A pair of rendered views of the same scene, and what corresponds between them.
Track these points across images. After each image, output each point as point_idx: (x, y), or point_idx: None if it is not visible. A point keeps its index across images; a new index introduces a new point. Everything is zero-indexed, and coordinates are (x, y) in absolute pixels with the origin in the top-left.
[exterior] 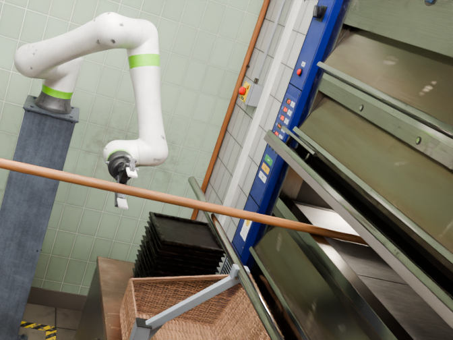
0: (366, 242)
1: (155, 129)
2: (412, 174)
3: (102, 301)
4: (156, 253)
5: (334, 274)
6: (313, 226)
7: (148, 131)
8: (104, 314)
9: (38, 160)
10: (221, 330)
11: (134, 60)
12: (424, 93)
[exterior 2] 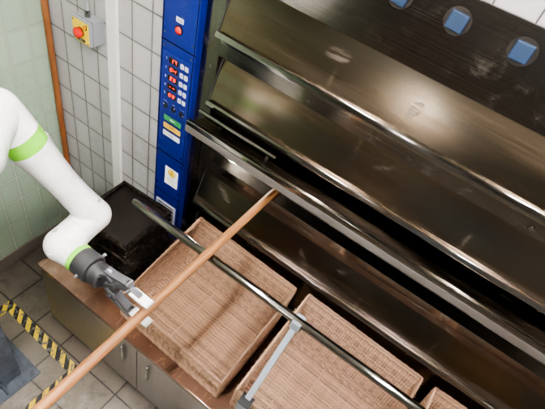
0: None
1: (89, 202)
2: (403, 182)
3: (99, 316)
4: (122, 258)
5: (320, 238)
6: (272, 193)
7: (84, 208)
8: (113, 328)
9: None
10: (191, 257)
11: (17, 153)
12: (411, 117)
